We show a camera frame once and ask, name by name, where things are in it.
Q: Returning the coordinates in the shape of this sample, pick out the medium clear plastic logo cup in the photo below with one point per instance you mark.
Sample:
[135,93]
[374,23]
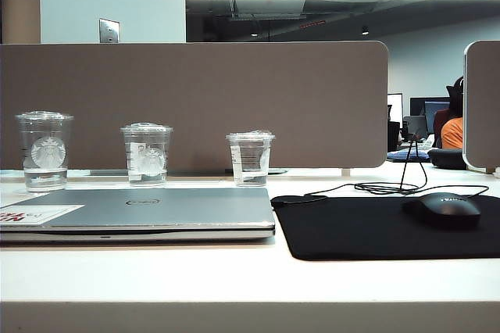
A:
[146,157]

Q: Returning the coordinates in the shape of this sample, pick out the small clear plastic labelled cup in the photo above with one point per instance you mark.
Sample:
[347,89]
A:
[250,161]

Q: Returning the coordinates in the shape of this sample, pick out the silver closed laptop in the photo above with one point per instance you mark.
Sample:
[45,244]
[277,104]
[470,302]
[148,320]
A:
[176,212]

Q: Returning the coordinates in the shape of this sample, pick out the large clear plastic logo cup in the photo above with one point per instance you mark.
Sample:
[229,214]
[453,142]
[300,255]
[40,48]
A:
[45,153]

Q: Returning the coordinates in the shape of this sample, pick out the wide brown desk divider panel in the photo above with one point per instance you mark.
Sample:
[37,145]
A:
[234,87]

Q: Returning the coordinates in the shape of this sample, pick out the black mouse pad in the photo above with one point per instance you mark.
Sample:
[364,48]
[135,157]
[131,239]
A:
[351,231]

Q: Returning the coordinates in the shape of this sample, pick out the white-lit computer monitor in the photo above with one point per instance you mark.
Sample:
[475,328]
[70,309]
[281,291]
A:
[395,106]

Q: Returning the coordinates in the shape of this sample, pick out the blue patterned cloth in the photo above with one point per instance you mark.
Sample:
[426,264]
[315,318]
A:
[406,155]

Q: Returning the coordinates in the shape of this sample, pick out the dark computer monitor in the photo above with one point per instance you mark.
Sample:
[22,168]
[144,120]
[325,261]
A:
[422,106]

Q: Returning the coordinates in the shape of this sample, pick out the black soft pouch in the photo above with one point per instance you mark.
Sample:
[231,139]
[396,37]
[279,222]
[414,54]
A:
[447,158]

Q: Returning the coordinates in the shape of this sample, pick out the black computer mouse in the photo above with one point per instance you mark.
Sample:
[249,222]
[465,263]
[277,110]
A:
[441,210]

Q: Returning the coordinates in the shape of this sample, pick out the person in orange shirt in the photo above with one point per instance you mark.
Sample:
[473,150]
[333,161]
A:
[453,133]

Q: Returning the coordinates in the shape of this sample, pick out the narrow brown desk divider panel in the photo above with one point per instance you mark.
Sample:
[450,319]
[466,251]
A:
[484,106]

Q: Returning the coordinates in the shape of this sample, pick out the metal wall switch plate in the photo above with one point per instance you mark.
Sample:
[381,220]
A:
[109,30]

